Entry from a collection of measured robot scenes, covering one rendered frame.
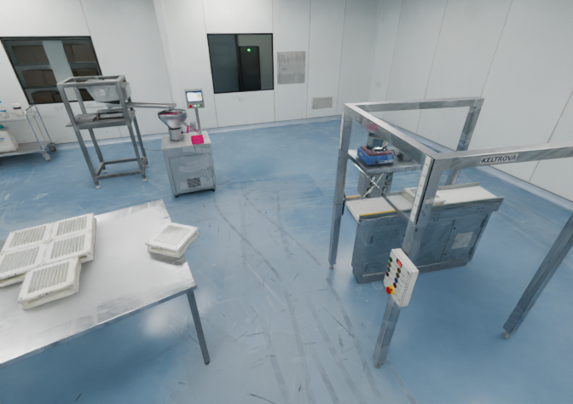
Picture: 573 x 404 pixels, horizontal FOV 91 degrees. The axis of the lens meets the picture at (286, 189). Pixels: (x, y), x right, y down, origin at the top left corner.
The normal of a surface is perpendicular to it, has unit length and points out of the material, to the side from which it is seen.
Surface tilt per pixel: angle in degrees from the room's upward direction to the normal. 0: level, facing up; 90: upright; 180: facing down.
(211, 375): 0
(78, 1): 90
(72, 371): 0
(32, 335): 0
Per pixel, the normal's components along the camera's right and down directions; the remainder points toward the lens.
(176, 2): 0.34, 0.47
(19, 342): 0.00, -0.87
